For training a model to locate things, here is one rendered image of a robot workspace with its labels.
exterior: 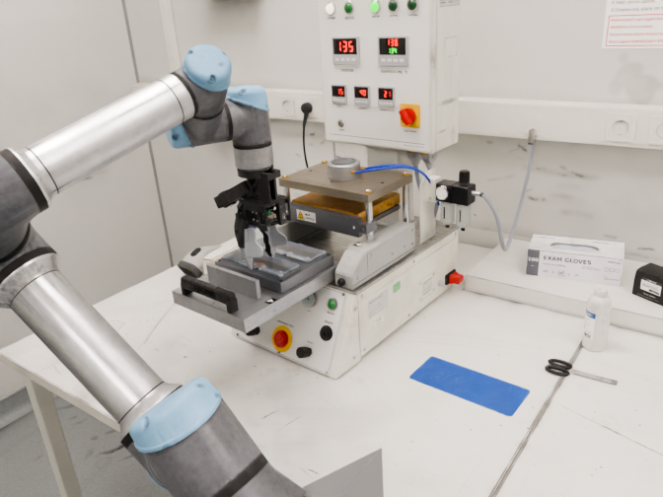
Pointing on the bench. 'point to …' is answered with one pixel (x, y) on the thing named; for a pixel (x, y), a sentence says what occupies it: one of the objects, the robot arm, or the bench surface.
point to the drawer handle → (209, 292)
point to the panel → (305, 330)
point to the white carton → (576, 258)
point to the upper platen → (352, 204)
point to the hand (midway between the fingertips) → (258, 257)
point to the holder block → (284, 277)
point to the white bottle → (597, 319)
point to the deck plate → (336, 244)
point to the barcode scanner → (192, 263)
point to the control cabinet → (393, 86)
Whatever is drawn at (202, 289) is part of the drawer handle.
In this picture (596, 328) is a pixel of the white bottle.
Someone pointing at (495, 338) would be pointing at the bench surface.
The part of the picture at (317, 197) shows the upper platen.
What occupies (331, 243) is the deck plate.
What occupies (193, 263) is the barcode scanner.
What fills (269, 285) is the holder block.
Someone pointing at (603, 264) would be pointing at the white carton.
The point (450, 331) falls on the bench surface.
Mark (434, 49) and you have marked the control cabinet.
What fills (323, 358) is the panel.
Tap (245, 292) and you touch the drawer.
